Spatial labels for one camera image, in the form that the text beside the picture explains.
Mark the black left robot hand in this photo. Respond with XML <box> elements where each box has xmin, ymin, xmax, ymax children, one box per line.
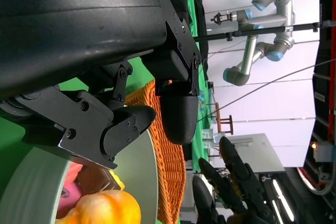
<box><xmin>0</xmin><ymin>0</ymin><xmax>203</xmax><ymax>170</ymax></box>

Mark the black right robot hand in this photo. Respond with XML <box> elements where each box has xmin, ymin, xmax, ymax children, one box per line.
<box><xmin>192</xmin><ymin>136</ymin><xmax>276</xmax><ymax>224</ymax></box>

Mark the grey-green bowl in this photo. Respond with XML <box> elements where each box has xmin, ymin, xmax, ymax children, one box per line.
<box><xmin>0</xmin><ymin>126</ymin><xmax>160</xmax><ymax>224</ymax></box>

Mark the oval orange swirl bread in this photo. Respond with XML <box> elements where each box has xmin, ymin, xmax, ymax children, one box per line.
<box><xmin>55</xmin><ymin>190</ymin><xmax>142</xmax><ymax>224</ymax></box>

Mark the orange wicker basket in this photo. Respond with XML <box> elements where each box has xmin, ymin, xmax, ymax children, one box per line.
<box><xmin>124</xmin><ymin>79</ymin><xmax>187</xmax><ymax>224</ymax></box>

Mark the yellow cream cake slice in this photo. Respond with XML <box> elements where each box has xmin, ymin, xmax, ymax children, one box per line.
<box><xmin>109</xmin><ymin>170</ymin><xmax>126</xmax><ymax>191</ymax></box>

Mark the chocolate layer cake piece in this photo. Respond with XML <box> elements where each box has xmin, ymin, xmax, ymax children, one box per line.
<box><xmin>77</xmin><ymin>166</ymin><xmax>118</xmax><ymax>196</ymax></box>

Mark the magenta cake slice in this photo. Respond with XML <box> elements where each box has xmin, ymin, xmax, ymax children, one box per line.
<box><xmin>57</xmin><ymin>182</ymin><xmax>83</xmax><ymax>218</ymax></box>

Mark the grey monitor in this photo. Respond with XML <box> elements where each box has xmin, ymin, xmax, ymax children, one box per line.
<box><xmin>223</xmin><ymin>133</ymin><xmax>286</xmax><ymax>175</ymax></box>

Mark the small labelled white box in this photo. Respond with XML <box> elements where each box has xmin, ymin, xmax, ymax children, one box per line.
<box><xmin>203</xmin><ymin>129</ymin><xmax>224</xmax><ymax>151</ymax></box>

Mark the brown wooden rack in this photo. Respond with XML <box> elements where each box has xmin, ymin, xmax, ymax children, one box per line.
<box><xmin>215</xmin><ymin>102</ymin><xmax>233</xmax><ymax>135</ymax></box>

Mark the green printed cloth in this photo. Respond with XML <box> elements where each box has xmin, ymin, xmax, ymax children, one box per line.
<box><xmin>183</xmin><ymin>0</ymin><xmax>218</xmax><ymax>172</ymax></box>

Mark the green tablecloth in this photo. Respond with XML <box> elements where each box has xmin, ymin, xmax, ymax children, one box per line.
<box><xmin>0</xmin><ymin>53</ymin><xmax>158</xmax><ymax>180</ymax></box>

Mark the black pole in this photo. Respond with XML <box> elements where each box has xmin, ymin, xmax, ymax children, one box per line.
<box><xmin>194</xmin><ymin>20</ymin><xmax>336</xmax><ymax>42</ymax></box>

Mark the red hose loop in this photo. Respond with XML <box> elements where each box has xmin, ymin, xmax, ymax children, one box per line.
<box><xmin>296</xmin><ymin>166</ymin><xmax>326</xmax><ymax>196</ymax></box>

